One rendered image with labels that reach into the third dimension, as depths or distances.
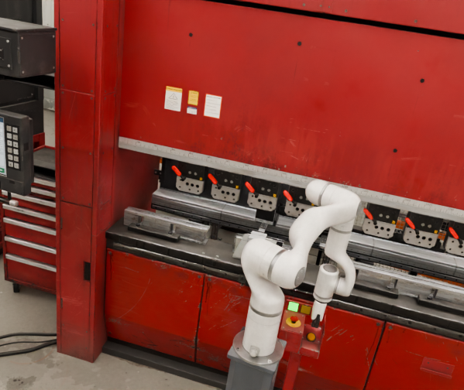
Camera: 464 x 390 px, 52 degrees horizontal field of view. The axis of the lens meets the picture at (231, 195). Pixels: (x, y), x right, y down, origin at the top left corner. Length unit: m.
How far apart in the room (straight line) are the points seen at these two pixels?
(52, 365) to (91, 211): 1.05
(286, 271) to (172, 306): 1.36
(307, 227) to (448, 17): 1.10
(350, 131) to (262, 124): 0.42
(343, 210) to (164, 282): 1.31
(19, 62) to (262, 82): 1.06
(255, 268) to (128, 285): 1.37
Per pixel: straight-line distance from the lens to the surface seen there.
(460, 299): 2.72
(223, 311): 2.73
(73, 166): 2.59
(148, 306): 2.89
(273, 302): 1.67
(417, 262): 2.89
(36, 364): 3.25
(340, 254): 2.07
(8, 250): 3.62
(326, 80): 2.30
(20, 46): 2.16
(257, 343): 1.77
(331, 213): 1.77
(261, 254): 1.61
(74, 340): 3.17
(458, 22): 2.29
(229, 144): 2.43
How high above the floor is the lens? 2.19
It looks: 23 degrees down
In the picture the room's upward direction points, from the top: 8 degrees clockwise
